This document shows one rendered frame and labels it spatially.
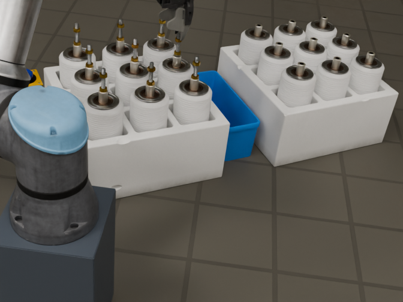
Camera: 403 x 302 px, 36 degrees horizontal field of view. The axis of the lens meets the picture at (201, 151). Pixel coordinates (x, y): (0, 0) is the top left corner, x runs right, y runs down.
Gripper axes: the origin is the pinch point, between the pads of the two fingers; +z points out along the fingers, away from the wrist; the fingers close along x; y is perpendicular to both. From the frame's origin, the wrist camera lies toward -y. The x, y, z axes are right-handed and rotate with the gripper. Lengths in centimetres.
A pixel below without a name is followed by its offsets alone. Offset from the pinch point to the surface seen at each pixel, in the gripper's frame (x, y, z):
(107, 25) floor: -76, -2, 35
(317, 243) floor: 49, -20, 35
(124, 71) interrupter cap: 0.2, 15.1, 9.5
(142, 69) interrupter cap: 0.5, 10.3, 9.6
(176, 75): 4.2, 2.2, 10.2
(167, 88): 3.1, 4.1, 14.5
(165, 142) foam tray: 19.7, 10.2, 19.5
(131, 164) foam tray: 19.8, 18.9, 24.3
